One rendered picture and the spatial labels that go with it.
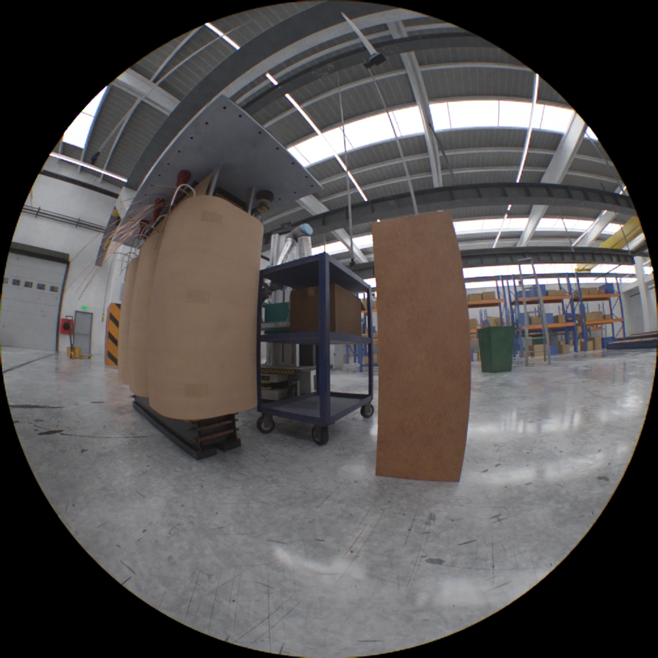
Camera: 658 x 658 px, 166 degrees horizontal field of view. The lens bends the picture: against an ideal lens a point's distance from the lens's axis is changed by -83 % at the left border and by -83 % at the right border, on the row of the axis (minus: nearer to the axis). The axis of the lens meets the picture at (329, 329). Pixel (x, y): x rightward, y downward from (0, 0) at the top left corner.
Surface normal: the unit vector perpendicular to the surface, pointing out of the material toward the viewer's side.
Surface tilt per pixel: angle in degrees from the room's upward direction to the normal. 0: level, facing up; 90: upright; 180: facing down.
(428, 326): 90
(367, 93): 175
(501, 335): 94
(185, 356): 90
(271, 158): 180
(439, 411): 90
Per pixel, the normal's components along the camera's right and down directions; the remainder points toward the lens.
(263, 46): 0.01, 0.99
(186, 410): 0.43, -0.10
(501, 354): -0.18, -0.04
